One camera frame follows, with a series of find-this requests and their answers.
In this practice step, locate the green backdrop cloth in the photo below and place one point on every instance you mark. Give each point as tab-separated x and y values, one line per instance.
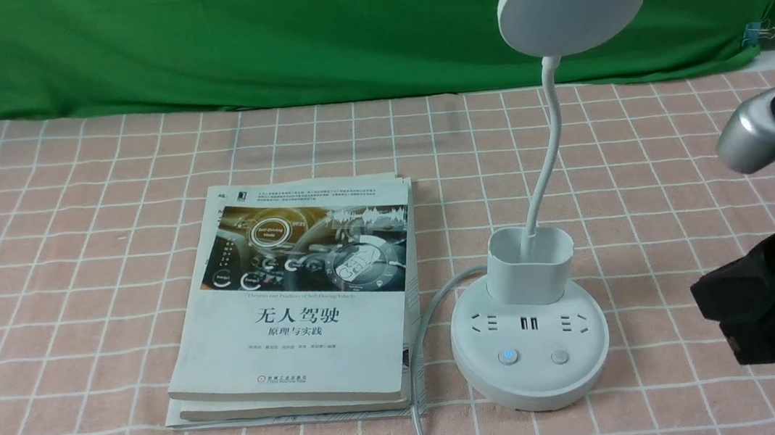
89	58

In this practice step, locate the white desk lamp with sockets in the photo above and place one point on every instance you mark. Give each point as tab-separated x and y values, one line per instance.
525	335

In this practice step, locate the self-driving textbook on top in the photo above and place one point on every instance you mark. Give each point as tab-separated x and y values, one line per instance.
303	301

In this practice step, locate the pink checkered tablecloth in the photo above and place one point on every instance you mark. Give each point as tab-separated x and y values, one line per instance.
99	221

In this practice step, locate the blue binder clip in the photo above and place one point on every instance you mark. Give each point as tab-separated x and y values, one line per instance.
756	32

